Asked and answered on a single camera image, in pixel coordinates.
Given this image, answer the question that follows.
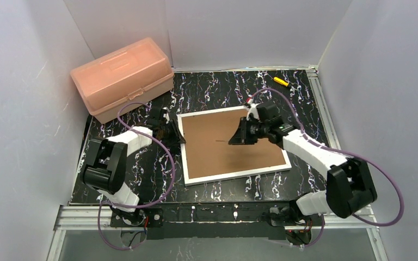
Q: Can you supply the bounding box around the white picture frame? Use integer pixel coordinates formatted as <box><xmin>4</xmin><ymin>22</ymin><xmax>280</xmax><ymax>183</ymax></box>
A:
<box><xmin>177</xmin><ymin>106</ymin><xmax>292</xmax><ymax>186</ymax></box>

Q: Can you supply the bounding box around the yellow screwdriver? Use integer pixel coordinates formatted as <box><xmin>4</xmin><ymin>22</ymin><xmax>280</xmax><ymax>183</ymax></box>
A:
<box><xmin>273</xmin><ymin>77</ymin><xmax>290</xmax><ymax>88</ymax></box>

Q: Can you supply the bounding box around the pink plastic storage box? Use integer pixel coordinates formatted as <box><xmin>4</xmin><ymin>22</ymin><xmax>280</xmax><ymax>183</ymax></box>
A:
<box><xmin>70</xmin><ymin>38</ymin><xmax>174</xmax><ymax>124</ymax></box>

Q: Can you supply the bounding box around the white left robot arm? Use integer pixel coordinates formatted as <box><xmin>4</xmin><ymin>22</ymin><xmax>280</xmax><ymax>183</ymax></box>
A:
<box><xmin>80</xmin><ymin>107</ymin><xmax>185</xmax><ymax>213</ymax></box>

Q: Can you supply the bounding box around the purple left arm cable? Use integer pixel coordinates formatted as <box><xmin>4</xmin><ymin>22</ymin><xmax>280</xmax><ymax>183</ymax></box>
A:
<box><xmin>97</xmin><ymin>102</ymin><xmax>176</xmax><ymax>252</ymax></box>

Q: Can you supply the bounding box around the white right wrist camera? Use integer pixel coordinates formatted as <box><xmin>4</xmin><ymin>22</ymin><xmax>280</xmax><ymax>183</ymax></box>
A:
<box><xmin>244</xmin><ymin>99</ymin><xmax>260</xmax><ymax>121</ymax></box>

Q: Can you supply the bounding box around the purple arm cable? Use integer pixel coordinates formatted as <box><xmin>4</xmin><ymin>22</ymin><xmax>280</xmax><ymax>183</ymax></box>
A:
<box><xmin>97</xmin><ymin>102</ymin><xmax>176</xmax><ymax>252</ymax></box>
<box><xmin>247</xmin><ymin>87</ymin><xmax>405</xmax><ymax>249</ymax></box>

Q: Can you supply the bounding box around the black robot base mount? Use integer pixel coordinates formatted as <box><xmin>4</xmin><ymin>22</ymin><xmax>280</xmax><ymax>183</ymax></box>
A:
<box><xmin>110</xmin><ymin>201</ymin><xmax>322</xmax><ymax>242</ymax></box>

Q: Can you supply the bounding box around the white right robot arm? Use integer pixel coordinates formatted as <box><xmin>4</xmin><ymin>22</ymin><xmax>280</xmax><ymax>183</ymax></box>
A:
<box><xmin>228</xmin><ymin>100</ymin><xmax>378</xmax><ymax>221</ymax></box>

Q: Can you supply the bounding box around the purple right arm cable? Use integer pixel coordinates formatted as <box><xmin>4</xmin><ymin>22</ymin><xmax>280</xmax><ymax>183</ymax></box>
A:
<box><xmin>247</xmin><ymin>87</ymin><xmax>405</xmax><ymax>249</ymax></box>

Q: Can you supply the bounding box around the aluminium rail frame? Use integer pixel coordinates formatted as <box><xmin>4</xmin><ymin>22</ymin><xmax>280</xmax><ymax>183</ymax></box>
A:
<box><xmin>46</xmin><ymin>65</ymin><xmax>390</xmax><ymax>261</ymax></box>

